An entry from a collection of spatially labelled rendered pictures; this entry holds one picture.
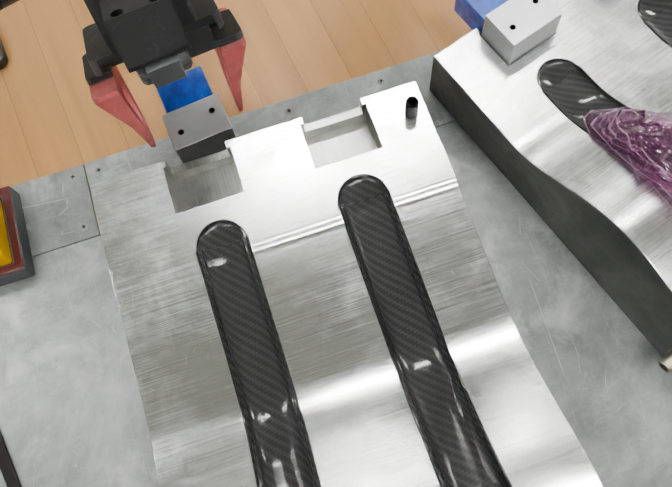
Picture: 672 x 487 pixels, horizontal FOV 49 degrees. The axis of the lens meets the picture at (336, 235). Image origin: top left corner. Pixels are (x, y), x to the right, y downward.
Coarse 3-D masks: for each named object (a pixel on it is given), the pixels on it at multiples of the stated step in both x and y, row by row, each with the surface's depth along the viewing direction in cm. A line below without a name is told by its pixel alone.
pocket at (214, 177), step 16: (192, 160) 57; (208, 160) 57; (224, 160) 57; (176, 176) 57; (192, 176) 58; (208, 176) 58; (224, 176) 58; (176, 192) 57; (192, 192) 57; (208, 192) 57; (224, 192) 57; (240, 192) 57; (176, 208) 55; (192, 208) 57
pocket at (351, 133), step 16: (352, 112) 57; (368, 112) 56; (304, 128) 57; (320, 128) 57; (336, 128) 58; (352, 128) 58; (368, 128) 58; (320, 144) 58; (336, 144) 58; (352, 144) 58; (368, 144) 58; (320, 160) 58; (336, 160) 58
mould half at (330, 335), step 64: (384, 128) 55; (128, 192) 55; (256, 192) 54; (320, 192) 54; (448, 192) 54; (128, 256) 53; (192, 256) 53; (256, 256) 53; (320, 256) 53; (448, 256) 52; (128, 320) 52; (192, 320) 52; (320, 320) 51; (448, 320) 51; (512, 320) 51; (192, 384) 50; (320, 384) 50; (384, 384) 50; (512, 384) 48; (192, 448) 49; (320, 448) 47; (384, 448) 47; (512, 448) 45; (576, 448) 44
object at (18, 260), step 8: (0, 192) 63; (8, 192) 63; (8, 200) 63; (8, 208) 62; (8, 216) 62; (8, 224) 62; (16, 232) 62; (16, 240) 61; (16, 248) 61; (16, 256) 61; (16, 264) 61; (0, 272) 61; (8, 272) 61
